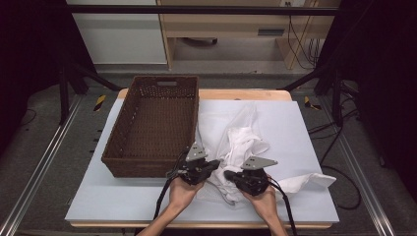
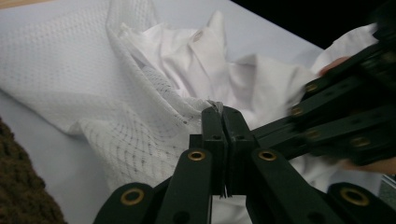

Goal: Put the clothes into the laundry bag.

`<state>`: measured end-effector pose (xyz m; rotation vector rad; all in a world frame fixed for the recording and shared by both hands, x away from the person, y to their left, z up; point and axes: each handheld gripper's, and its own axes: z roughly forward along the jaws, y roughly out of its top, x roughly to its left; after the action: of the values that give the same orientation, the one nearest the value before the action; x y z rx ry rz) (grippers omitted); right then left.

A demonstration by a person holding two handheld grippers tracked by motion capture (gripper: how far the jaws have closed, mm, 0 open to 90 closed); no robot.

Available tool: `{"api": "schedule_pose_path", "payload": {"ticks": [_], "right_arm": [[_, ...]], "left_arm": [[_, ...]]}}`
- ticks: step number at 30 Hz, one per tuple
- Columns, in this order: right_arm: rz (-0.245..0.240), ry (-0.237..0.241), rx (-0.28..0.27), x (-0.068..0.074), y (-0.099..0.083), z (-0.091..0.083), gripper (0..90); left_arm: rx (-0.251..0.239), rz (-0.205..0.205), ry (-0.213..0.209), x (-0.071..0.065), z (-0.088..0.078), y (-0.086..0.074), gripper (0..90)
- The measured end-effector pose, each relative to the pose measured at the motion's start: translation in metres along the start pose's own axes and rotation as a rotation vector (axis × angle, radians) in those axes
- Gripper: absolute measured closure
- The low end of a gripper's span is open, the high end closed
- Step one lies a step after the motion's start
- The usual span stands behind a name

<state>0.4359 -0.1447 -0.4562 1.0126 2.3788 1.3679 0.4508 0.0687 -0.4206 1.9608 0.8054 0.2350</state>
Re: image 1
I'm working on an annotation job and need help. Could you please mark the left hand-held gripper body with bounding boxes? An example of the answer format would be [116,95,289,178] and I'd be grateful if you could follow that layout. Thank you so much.
[167,142,214,186]

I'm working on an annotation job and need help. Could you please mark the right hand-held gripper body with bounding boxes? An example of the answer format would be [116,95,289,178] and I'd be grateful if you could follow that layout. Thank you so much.
[234,156,279,197]

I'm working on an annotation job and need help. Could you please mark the white garment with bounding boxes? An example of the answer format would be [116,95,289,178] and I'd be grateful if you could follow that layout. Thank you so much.
[209,126,337,203]

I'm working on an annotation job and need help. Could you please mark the brown woven basket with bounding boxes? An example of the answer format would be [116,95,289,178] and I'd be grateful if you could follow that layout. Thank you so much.
[100,75,200,179]

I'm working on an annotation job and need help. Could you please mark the person's left hand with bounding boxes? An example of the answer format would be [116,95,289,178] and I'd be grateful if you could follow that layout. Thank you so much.
[168,176,206,214]

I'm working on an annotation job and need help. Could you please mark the person's right hand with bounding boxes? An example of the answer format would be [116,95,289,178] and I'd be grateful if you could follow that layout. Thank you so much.
[242,185,279,224]

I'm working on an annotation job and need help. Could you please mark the white table cover sheet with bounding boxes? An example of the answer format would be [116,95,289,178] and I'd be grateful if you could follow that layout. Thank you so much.
[64,97,340,224]

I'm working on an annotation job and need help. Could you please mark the wooden table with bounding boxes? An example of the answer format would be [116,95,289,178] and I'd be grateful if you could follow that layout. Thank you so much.
[69,88,332,229]

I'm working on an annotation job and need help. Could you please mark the yellow black tape marker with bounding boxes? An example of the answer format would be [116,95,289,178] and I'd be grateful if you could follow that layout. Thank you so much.
[303,95,323,111]
[93,94,107,112]

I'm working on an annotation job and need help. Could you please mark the black metal stand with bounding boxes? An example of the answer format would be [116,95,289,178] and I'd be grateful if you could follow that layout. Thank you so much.
[278,65,346,128]
[58,62,123,126]

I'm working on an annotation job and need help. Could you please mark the wooden desk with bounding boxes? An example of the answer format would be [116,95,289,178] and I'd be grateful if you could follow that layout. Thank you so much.
[156,0,342,71]

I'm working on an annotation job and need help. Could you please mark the white cabinet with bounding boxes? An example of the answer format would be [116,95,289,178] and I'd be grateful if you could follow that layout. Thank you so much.
[65,0,168,65]

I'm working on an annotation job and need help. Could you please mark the black horizontal bar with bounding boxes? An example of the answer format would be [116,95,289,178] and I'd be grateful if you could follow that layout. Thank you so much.
[65,4,339,17]

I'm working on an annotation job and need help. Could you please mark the black curtain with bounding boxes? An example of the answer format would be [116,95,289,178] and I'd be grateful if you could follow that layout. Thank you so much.
[0,0,96,155]
[323,0,417,195]

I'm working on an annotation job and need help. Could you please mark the left hand-held gripper cable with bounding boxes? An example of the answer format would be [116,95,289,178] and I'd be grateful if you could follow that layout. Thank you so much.
[152,148,191,221]

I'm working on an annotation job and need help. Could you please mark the hand-held gripper cable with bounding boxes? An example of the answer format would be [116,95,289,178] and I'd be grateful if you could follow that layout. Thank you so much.
[152,148,191,221]
[268,178,299,236]

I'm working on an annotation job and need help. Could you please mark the right hand-held gripper cable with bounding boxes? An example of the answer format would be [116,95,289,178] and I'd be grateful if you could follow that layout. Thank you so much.
[268,178,299,236]

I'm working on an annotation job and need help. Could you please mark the black floor cables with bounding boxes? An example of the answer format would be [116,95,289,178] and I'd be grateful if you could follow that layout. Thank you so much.
[307,82,363,211]

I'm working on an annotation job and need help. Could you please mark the aluminium rail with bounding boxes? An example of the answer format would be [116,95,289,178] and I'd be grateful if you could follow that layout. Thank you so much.
[0,94,84,236]
[318,97,396,236]

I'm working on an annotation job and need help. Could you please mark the black hanging cables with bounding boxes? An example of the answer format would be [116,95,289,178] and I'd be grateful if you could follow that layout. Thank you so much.
[284,1,322,71]

